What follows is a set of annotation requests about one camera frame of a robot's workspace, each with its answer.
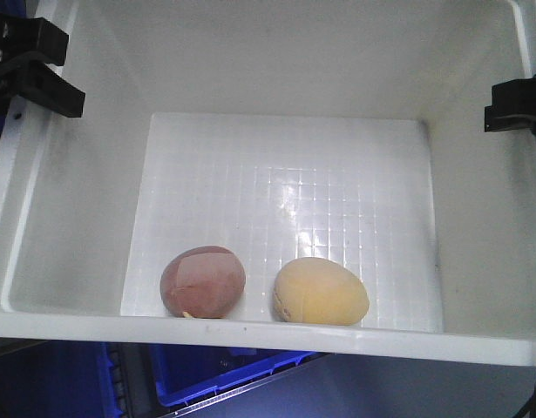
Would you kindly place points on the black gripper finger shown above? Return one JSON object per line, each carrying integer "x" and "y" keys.
{"x": 30, "y": 39}
{"x": 39, "y": 84}
{"x": 513, "y": 106}

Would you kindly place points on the white plastic tote box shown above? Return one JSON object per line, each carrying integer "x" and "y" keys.
{"x": 351, "y": 131}

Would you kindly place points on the pink plush ball toy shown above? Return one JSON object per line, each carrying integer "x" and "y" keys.
{"x": 205, "y": 282}

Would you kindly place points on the yellow plush ball toy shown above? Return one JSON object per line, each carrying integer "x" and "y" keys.
{"x": 318, "y": 291}

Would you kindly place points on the blue plastic bin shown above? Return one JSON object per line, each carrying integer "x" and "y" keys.
{"x": 126, "y": 376}

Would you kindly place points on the metal roller shelf rack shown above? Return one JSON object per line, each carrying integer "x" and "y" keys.
{"x": 185, "y": 384}

